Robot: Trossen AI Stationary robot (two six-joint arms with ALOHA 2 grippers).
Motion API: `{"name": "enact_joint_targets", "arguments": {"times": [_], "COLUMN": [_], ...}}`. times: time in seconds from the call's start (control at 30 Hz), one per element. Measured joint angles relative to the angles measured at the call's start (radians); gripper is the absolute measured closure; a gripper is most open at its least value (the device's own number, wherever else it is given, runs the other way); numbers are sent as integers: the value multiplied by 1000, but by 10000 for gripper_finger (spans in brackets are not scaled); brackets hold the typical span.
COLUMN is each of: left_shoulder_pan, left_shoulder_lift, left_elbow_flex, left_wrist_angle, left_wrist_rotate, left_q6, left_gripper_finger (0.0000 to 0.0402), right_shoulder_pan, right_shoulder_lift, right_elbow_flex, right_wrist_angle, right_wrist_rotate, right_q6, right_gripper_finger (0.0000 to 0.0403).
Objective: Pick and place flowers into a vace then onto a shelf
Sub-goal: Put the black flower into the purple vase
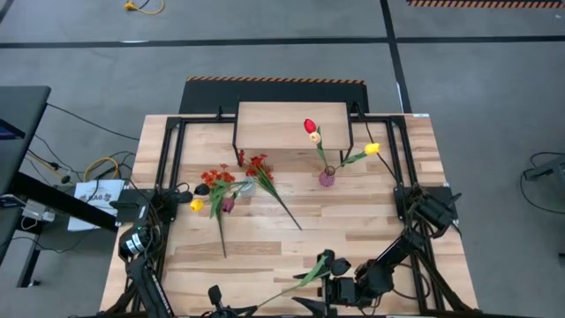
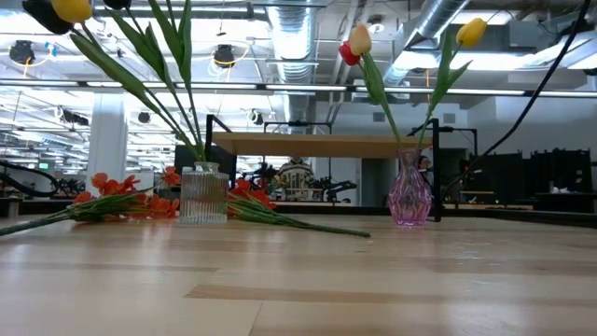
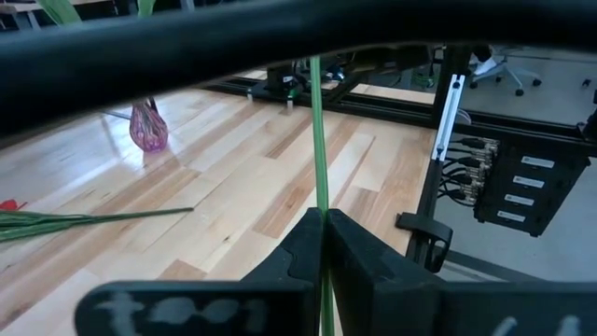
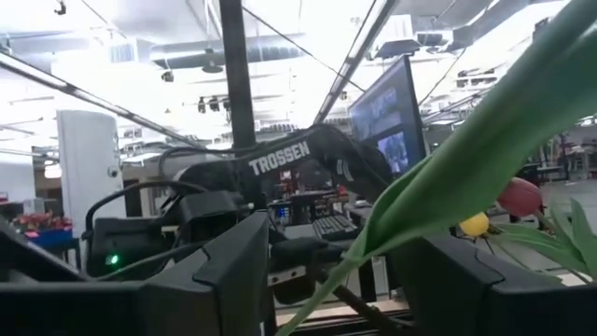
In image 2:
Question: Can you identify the orange artificial flower bunch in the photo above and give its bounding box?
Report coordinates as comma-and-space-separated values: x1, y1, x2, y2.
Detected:
227, 176, 373, 239
0, 165, 182, 238

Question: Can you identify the yellow artificial tulip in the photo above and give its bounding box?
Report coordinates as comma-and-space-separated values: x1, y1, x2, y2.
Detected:
416, 17, 489, 151
49, 0, 205, 163

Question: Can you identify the person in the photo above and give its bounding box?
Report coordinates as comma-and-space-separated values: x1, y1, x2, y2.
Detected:
418, 154, 436, 189
277, 156, 315, 203

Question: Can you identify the clear ribbed glass vase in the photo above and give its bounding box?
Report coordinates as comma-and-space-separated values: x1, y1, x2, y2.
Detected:
179, 161, 230, 226

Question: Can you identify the pink ribbed glass vase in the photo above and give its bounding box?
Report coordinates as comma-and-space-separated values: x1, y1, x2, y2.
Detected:
387, 147, 434, 228

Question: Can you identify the long ceiling light strip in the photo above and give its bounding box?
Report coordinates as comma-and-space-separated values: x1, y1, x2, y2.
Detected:
0, 80, 349, 91
354, 86, 597, 98

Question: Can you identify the white round pillar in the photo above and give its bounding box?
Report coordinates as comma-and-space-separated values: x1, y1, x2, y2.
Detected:
86, 92, 129, 190

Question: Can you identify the black office partition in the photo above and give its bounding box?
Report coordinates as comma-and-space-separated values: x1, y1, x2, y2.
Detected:
461, 147, 597, 215

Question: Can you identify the wooden shelf black frame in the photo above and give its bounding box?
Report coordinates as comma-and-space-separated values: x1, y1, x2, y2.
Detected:
204, 114, 479, 224

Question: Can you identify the black hanging cable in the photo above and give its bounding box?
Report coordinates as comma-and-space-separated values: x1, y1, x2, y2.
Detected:
440, 0, 597, 200

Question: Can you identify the black curved hose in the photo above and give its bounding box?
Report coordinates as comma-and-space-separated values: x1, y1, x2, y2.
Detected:
0, 160, 61, 199

